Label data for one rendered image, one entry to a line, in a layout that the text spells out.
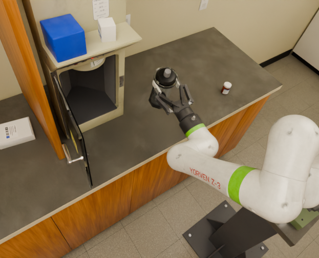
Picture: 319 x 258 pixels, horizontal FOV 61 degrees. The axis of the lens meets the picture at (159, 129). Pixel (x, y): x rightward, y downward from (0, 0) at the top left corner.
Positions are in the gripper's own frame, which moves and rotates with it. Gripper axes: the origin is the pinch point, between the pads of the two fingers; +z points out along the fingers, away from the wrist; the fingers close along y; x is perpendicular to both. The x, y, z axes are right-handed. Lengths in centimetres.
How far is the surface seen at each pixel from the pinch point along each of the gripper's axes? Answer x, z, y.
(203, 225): 115, -68, -16
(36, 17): -38, 16, 42
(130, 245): 114, -54, 39
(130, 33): -26.9, 9.4, 13.9
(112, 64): -2.6, 16.6, 18.0
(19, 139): 23, 12, 68
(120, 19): -27.2, 16.8, 14.5
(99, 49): -28.9, 5.2, 27.6
